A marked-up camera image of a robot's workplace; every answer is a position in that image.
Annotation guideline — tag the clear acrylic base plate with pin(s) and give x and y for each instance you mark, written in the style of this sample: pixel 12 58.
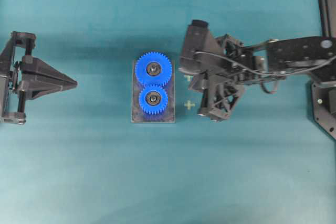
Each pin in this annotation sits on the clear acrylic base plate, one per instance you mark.
pixel 139 116

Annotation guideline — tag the steel shaft under large gear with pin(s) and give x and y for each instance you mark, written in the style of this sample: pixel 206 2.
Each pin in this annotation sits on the steel shaft under large gear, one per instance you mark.
pixel 153 68

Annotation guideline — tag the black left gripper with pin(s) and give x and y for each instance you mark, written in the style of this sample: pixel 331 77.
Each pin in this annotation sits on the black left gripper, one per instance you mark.
pixel 29 89

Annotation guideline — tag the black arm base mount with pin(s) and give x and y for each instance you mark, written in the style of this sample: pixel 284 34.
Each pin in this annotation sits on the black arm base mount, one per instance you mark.
pixel 321 108

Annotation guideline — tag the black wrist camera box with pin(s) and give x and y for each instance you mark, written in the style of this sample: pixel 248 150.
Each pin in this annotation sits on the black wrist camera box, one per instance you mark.
pixel 199 49

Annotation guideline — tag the small blue gear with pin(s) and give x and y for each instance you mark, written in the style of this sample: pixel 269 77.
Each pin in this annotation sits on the small blue gear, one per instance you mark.
pixel 153 108

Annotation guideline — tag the large blue gear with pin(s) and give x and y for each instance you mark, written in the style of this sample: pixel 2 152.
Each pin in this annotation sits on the large blue gear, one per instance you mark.
pixel 164 72

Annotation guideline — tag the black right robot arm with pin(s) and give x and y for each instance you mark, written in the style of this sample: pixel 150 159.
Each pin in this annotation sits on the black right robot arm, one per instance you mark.
pixel 270 62

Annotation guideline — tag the black frame rail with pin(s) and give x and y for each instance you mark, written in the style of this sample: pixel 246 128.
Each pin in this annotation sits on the black frame rail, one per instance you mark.
pixel 327 15

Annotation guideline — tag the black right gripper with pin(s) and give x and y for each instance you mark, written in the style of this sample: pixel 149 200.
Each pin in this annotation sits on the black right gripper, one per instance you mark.
pixel 220 93

